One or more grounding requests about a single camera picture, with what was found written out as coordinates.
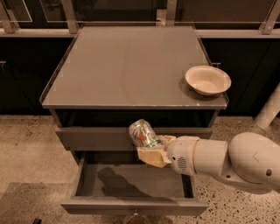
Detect white ceramic bowl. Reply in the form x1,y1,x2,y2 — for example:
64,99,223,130
185,66,231,95

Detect open grey middle drawer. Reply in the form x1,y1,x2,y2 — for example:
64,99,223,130
61,151,207,216

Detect metal middle drawer knob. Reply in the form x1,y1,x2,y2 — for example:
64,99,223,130
126,210,150,224

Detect grey drawer cabinet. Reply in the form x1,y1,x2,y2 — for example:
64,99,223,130
38,25,229,166

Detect metal railing frame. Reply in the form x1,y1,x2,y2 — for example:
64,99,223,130
0,0,280,39

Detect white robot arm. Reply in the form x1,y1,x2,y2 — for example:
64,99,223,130
137,132,280,193

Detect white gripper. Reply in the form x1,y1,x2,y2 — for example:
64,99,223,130
137,135,200,176

